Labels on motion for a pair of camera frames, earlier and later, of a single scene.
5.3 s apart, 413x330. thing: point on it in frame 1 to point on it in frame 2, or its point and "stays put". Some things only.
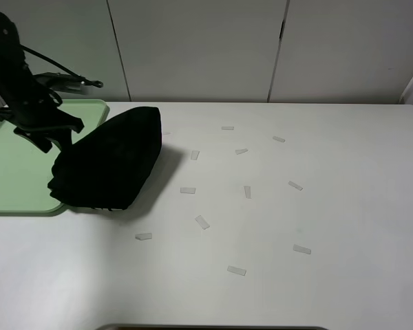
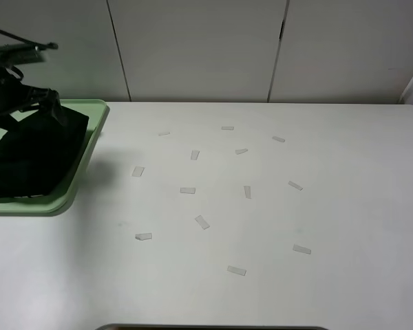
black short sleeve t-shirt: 104,166 to 36,157
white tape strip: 301,249 stays put
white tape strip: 235,270 stays put
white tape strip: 247,190 stays put
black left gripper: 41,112 to 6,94
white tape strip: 195,155 stays put
